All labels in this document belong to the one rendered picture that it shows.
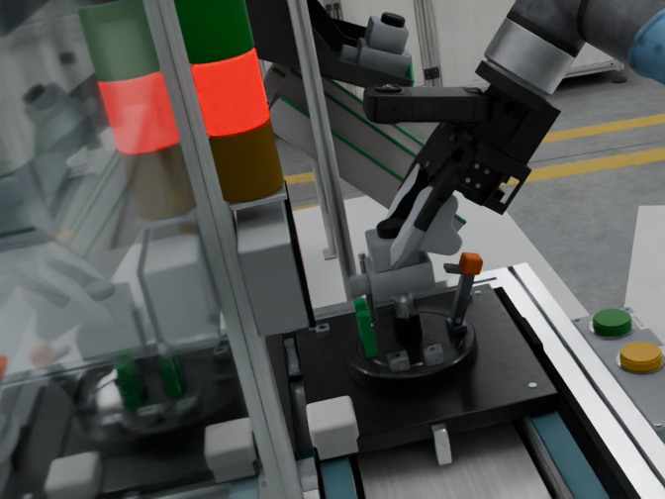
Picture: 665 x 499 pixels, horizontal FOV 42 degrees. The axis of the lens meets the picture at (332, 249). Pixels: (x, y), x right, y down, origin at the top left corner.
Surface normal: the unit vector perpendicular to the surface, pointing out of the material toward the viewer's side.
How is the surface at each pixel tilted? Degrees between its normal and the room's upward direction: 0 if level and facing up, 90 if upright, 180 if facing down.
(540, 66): 92
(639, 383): 0
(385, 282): 90
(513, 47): 63
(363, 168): 90
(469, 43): 90
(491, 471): 0
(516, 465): 0
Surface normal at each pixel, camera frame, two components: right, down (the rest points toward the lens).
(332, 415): -0.18, -0.89
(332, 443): 0.11, 0.40
